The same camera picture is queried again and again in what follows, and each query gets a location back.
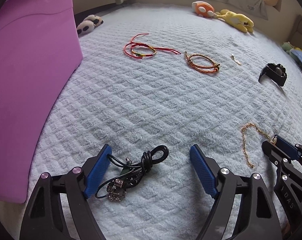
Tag gold chain flower pendant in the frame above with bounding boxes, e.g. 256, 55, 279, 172
240, 122, 277, 169

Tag black cord charm bracelet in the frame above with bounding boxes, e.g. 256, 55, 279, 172
94, 144, 170, 203

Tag black digital wristwatch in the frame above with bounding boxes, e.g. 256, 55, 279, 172
258, 63, 287, 87

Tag orange braided cord bracelet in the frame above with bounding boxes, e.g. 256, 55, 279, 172
184, 50, 221, 75

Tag red string bracelet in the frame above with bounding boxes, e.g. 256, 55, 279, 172
123, 32, 182, 60

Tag small silver flower charm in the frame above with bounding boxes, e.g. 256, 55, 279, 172
230, 54, 242, 66

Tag green plush toy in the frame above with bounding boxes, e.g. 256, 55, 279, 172
281, 42, 302, 54

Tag light blue quilted bedspread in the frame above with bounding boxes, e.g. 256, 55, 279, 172
29, 4, 302, 239

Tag yellow plush toy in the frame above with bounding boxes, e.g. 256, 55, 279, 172
215, 9, 254, 33

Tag purple plastic bin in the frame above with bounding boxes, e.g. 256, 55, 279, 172
0, 0, 83, 203

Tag panda plush toy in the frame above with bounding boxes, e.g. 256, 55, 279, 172
77, 15, 104, 36

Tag orange white plush toy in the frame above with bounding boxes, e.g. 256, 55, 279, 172
191, 1, 215, 18

